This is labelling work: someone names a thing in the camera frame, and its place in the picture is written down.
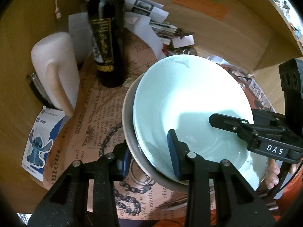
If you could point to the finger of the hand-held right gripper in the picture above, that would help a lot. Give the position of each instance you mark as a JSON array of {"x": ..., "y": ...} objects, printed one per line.
[
  {"x": 269, "y": 118},
  {"x": 227, "y": 122}
]

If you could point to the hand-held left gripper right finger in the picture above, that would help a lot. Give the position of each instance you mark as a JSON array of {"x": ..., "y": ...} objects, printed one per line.
[{"x": 174, "y": 151}]

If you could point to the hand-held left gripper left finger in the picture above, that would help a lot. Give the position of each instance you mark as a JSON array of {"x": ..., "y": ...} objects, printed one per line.
[{"x": 122, "y": 162}]

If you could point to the pinkish grey bowl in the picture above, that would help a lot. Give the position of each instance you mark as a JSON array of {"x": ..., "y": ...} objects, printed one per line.
[{"x": 129, "y": 125}]

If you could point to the mint green bowl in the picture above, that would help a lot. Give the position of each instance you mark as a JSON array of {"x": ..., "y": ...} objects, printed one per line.
[{"x": 189, "y": 92}]

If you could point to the person's right hand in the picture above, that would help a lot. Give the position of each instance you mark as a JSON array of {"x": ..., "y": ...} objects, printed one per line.
[{"x": 272, "y": 172}]

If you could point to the newspaper print mat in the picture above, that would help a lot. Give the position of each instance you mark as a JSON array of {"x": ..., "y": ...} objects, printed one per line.
[{"x": 99, "y": 113}]

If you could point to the wooden shelf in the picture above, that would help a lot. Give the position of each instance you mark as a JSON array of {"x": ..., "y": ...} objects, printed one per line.
[{"x": 279, "y": 23}]

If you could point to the blue white cartoon carton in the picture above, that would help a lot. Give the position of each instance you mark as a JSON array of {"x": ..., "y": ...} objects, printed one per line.
[{"x": 37, "y": 141}]

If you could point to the small white card box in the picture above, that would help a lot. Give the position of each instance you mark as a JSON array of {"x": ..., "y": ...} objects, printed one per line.
[{"x": 183, "y": 41}]

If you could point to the pile of booklets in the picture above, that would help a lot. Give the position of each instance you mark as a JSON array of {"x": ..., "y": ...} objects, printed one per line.
[{"x": 165, "y": 32}]

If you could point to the dark wine bottle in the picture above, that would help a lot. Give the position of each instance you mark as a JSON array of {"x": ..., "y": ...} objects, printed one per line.
[{"x": 106, "y": 52}]

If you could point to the black metal case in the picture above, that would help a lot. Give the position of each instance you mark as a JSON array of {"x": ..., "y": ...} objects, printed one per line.
[{"x": 35, "y": 85}]

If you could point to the folded white paper sheet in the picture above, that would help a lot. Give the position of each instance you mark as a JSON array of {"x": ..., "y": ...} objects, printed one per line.
[{"x": 146, "y": 34}]

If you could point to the orange sticky note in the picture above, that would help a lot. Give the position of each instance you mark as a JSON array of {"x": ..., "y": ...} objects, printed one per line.
[{"x": 201, "y": 4}]

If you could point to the white lined paper sheet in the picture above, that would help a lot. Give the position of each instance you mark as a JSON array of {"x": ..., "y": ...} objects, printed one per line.
[{"x": 78, "y": 33}]

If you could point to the rolled newspapers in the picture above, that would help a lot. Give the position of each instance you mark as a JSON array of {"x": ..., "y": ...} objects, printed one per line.
[{"x": 146, "y": 7}]

